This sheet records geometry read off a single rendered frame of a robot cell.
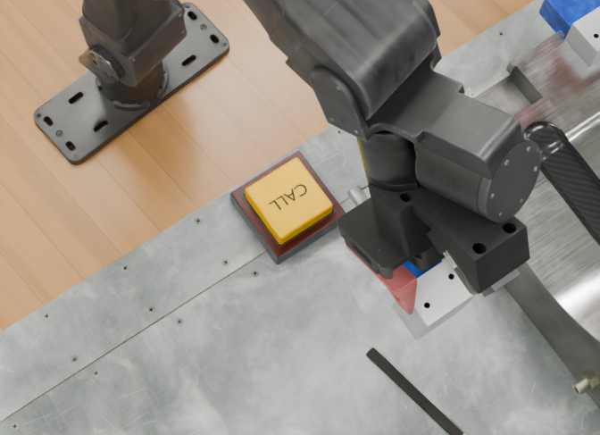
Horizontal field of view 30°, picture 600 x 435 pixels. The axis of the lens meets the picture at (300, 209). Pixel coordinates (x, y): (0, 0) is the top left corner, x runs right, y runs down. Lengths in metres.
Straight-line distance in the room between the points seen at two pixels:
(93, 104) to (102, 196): 0.09
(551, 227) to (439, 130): 0.32
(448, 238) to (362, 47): 0.14
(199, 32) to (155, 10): 0.19
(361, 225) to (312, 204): 0.21
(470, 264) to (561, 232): 0.28
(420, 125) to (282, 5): 0.11
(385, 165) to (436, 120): 0.07
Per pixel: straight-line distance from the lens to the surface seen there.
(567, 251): 1.00
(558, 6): 1.08
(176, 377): 1.03
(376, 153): 0.75
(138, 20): 0.95
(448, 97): 0.72
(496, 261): 0.74
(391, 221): 0.78
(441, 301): 0.89
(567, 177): 1.03
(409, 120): 0.71
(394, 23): 0.70
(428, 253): 0.81
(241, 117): 1.11
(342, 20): 0.69
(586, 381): 1.02
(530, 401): 1.05
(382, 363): 1.03
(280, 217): 1.03
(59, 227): 1.08
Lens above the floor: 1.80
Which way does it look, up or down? 69 degrees down
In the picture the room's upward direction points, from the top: 5 degrees clockwise
